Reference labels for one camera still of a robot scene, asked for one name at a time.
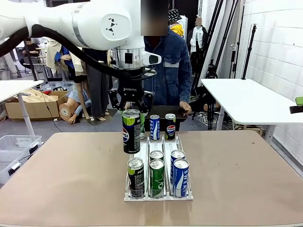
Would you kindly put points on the black leaning stand poles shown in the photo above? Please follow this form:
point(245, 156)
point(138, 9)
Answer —
point(227, 30)

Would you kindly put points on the person's right hand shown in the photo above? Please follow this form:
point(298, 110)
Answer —
point(127, 105)

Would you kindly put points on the lying mannequin in blue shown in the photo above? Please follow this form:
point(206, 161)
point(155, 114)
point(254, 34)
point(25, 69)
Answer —
point(71, 111)

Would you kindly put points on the mannequin with navy top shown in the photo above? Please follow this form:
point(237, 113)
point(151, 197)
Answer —
point(98, 89)

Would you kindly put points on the mannequin in white jacket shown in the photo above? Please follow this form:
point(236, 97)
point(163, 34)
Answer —
point(198, 37)

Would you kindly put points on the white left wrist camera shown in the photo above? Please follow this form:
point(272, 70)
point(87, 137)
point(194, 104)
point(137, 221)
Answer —
point(151, 58)

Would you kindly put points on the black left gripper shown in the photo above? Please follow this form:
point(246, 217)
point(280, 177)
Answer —
point(130, 87)

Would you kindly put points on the green Chilsung display can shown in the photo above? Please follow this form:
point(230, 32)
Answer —
point(142, 128)

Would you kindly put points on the black serving tray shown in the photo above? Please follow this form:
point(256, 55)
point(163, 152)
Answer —
point(162, 110)

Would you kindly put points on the mannequin in yellow raincoat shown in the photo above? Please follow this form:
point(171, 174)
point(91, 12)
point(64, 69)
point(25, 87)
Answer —
point(177, 28)

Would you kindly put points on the large white side table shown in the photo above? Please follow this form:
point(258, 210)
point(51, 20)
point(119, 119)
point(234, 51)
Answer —
point(248, 101)

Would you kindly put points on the black Pepsi display can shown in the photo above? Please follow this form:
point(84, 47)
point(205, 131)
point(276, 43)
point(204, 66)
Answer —
point(170, 127)

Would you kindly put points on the short black camera tripod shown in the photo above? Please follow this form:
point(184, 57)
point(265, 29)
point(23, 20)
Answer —
point(211, 72)

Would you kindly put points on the white can dispenser rack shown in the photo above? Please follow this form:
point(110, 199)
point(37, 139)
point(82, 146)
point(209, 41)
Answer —
point(158, 199)

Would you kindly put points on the large clear plastic bin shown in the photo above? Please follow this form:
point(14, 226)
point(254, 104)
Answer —
point(14, 142)

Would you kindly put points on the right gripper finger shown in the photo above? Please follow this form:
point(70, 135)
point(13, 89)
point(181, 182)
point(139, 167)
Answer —
point(299, 101)
point(297, 110)

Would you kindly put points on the grey crate under table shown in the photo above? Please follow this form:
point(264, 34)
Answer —
point(50, 86)

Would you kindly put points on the person's left hand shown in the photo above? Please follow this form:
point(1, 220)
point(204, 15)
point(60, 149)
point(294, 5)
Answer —
point(185, 107)

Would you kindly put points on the green soda can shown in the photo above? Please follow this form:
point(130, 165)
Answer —
point(156, 154)
point(156, 179)

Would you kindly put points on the brown cardboard box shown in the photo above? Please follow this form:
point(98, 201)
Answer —
point(35, 110)

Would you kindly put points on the tall black tripod pole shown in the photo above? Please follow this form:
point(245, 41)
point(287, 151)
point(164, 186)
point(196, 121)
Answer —
point(250, 47)

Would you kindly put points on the blue Pocari Sweat can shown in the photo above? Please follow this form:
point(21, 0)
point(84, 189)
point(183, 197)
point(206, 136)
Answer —
point(181, 179)
point(177, 154)

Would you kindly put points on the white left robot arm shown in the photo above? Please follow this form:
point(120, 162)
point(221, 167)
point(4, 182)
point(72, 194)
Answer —
point(94, 23)

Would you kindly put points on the person's left forearm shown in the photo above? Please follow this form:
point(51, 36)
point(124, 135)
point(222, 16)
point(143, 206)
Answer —
point(184, 91)

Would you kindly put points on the seated person in black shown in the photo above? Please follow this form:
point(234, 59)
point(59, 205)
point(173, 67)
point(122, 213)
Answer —
point(32, 48)

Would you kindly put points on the mannequin with black hat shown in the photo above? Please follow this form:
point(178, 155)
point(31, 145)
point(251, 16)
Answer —
point(53, 54)

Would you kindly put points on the black tripod near seated person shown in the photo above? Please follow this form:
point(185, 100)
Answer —
point(32, 66)

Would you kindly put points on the person in denim jacket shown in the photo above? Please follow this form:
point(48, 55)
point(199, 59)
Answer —
point(170, 78)

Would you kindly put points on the blue Pocari display can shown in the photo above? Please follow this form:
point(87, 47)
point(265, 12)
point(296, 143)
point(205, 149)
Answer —
point(154, 127)

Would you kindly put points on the grey hooded garment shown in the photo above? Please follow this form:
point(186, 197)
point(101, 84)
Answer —
point(6, 66)

